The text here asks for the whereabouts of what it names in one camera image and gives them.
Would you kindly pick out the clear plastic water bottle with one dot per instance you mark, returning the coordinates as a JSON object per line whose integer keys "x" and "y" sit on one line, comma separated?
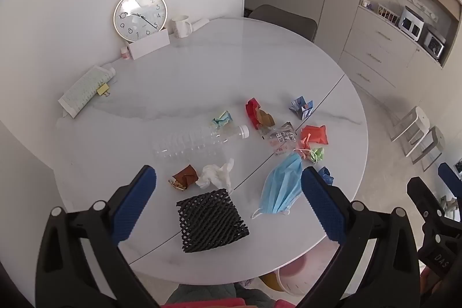
{"x": 198, "y": 142}

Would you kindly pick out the green crumpled paper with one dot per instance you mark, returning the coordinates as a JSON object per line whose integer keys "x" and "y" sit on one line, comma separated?
{"x": 315, "y": 155}

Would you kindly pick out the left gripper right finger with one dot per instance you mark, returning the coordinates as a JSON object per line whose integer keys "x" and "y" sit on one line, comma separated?
{"x": 376, "y": 263}

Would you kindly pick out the blue yellow paper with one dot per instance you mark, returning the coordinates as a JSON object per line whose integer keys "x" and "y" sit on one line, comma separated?
{"x": 222, "y": 120}

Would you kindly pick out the white round wall clock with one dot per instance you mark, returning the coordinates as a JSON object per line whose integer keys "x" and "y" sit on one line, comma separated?
{"x": 137, "y": 19}

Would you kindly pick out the brown crumpled wrapper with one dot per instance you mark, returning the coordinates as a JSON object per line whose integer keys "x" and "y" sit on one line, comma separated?
{"x": 184, "y": 178}

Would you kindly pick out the grey stool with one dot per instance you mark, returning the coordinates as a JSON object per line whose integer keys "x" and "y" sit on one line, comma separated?
{"x": 434, "y": 145}

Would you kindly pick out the white stool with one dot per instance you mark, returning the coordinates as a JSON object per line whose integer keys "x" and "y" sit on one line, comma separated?
{"x": 417, "y": 121}

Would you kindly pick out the beige drawer cabinet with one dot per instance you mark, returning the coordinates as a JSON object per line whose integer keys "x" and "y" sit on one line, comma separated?
{"x": 387, "y": 63}

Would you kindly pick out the white green tube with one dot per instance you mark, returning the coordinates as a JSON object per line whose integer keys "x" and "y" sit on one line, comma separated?
{"x": 84, "y": 89}

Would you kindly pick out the silver toaster oven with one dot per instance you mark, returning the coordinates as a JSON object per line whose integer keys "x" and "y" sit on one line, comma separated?
{"x": 434, "y": 42}

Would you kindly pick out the clear printed plastic bag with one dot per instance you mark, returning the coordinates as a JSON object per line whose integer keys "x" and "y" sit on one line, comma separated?
{"x": 282, "y": 139}

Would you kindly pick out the pink white trash bin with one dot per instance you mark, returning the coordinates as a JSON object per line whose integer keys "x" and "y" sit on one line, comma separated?
{"x": 299, "y": 276}

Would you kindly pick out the white power strip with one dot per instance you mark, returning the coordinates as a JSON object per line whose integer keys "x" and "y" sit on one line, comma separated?
{"x": 199, "y": 24}

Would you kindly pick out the dark blue crumpled wrapper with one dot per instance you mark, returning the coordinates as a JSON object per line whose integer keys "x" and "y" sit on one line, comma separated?
{"x": 326, "y": 176}

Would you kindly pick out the white mug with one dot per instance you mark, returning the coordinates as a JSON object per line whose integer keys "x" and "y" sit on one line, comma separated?
{"x": 182, "y": 27}

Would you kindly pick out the crumpled white tissue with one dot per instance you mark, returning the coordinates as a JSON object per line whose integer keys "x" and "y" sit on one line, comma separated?
{"x": 216, "y": 176}

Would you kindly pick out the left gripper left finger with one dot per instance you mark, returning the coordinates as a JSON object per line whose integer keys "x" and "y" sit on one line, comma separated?
{"x": 79, "y": 262}

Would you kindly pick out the white microwave oven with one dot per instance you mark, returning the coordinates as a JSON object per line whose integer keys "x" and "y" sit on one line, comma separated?
{"x": 411, "y": 23}

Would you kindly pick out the white cardboard box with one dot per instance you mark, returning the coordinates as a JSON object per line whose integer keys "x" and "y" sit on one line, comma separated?
{"x": 149, "y": 44}

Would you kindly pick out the small yellow clip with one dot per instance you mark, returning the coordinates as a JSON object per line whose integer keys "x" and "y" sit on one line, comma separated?
{"x": 103, "y": 90}

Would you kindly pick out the black foam mesh sleeve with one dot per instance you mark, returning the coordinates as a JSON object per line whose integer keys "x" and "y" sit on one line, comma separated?
{"x": 209, "y": 221}

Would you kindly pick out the grey chair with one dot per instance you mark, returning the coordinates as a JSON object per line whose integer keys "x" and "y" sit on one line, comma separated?
{"x": 303, "y": 26}

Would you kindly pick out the orange snack packet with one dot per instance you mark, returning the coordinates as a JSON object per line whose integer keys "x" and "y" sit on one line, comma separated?
{"x": 311, "y": 134}

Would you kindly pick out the red brown snack wrapper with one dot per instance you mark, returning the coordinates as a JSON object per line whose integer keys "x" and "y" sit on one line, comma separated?
{"x": 259, "y": 118}

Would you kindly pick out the blue surgical face mask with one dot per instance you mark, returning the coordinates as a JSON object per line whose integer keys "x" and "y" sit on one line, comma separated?
{"x": 282, "y": 187}

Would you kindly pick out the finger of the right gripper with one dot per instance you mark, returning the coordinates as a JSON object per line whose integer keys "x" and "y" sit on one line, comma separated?
{"x": 449, "y": 177}
{"x": 425, "y": 202}

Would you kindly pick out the blue white crumpled carton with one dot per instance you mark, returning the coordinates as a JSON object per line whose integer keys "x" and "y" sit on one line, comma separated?
{"x": 301, "y": 108}

